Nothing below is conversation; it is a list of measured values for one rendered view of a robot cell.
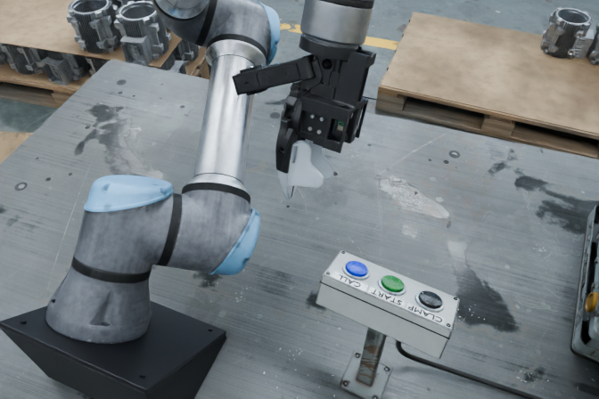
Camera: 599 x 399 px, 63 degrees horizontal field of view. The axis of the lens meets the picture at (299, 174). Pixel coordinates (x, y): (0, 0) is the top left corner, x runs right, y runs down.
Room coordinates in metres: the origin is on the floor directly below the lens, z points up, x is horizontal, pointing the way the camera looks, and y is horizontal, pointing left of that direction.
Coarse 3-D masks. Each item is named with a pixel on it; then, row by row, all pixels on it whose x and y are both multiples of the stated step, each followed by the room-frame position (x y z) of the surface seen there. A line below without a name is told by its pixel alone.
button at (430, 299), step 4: (424, 292) 0.31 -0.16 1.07; (428, 292) 0.31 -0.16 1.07; (432, 292) 0.31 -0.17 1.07; (420, 296) 0.31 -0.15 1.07; (424, 296) 0.31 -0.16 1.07; (428, 296) 0.31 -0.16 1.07; (432, 296) 0.31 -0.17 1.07; (436, 296) 0.31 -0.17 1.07; (420, 300) 0.30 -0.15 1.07; (424, 300) 0.30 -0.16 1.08; (428, 300) 0.30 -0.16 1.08; (432, 300) 0.30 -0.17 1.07; (436, 300) 0.30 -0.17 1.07; (440, 300) 0.30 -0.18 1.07; (424, 304) 0.29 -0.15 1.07; (428, 304) 0.29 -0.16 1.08; (432, 304) 0.29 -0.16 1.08; (436, 304) 0.29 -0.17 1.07; (440, 304) 0.30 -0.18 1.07; (436, 308) 0.29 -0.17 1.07
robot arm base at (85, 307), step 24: (72, 264) 0.39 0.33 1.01; (72, 288) 0.36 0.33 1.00; (96, 288) 0.36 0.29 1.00; (120, 288) 0.36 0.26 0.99; (144, 288) 0.38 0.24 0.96; (48, 312) 0.34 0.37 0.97; (72, 312) 0.33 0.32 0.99; (96, 312) 0.33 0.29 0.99; (120, 312) 0.34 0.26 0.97; (144, 312) 0.36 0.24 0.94; (72, 336) 0.30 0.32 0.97; (96, 336) 0.30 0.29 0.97; (120, 336) 0.31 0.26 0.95
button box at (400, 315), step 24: (336, 264) 0.36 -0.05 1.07; (336, 288) 0.32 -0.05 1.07; (360, 288) 0.31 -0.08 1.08; (384, 288) 0.32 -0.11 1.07; (408, 288) 0.32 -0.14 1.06; (432, 288) 0.33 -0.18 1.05; (336, 312) 0.30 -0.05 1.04; (360, 312) 0.30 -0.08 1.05; (384, 312) 0.29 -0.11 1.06; (408, 312) 0.28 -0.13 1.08; (432, 312) 0.28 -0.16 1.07; (456, 312) 0.29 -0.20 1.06; (408, 336) 0.27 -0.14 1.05; (432, 336) 0.26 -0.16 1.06
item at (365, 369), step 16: (368, 336) 0.30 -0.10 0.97; (384, 336) 0.29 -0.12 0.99; (368, 352) 0.30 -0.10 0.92; (400, 352) 0.32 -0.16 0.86; (352, 368) 0.32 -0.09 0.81; (368, 368) 0.29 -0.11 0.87; (384, 368) 0.32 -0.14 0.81; (448, 368) 0.32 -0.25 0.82; (352, 384) 0.29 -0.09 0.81; (368, 384) 0.29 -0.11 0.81; (384, 384) 0.29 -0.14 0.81; (496, 384) 0.29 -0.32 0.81
